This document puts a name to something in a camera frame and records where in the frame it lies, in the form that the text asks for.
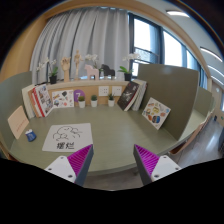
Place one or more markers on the green desk partition left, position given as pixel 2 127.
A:
pixel 10 99

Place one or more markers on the green desk partition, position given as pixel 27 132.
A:
pixel 175 87
pixel 10 99

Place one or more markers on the white wall socket left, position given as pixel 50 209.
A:
pixel 103 90

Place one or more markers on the white books leaning right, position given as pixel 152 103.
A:
pixel 142 88

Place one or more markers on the pink wooden horse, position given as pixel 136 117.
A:
pixel 92 72

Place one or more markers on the white wall socket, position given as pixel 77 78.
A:
pixel 116 90
pixel 103 90

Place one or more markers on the grey curtain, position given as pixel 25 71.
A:
pixel 100 31

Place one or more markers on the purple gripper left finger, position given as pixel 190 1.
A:
pixel 73 168

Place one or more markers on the wooden hand model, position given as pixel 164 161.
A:
pixel 65 64

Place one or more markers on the small potted plant left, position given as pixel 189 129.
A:
pixel 81 101

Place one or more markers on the black wooden horse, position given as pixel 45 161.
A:
pixel 107 71

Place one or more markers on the wooden mannequin figure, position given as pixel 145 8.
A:
pixel 77 60

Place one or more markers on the white orchid pot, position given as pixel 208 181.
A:
pixel 127 71
pixel 51 66

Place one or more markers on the white orchid right pot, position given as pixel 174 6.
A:
pixel 127 71

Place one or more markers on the white orchid left pot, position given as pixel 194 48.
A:
pixel 51 66

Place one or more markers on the white paper with drawing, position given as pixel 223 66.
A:
pixel 68 137

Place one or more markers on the sticker picture card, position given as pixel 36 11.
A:
pixel 63 99

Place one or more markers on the colourful sticker board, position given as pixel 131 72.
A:
pixel 155 113

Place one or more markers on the small potted plant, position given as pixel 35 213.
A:
pixel 111 100
pixel 81 101
pixel 94 100

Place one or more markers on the red white magazine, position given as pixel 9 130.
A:
pixel 43 99

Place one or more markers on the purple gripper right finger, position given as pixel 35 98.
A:
pixel 152 167

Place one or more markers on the dark book leaning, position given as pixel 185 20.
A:
pixel 127 96

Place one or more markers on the white orchid middle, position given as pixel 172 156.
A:
pixel 93 58

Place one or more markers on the green desk partition right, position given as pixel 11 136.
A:
pixel 175 87

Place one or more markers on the small potted plant right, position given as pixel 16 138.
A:
pixel 111 100

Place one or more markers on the white wall socket right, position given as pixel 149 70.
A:
pixel 116 90

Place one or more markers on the tan wooden card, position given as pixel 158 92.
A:
pixel 18 122

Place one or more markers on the purple round number sign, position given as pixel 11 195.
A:
pixel 77 94

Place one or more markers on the small potted plant middle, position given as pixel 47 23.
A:
pixel 94 100

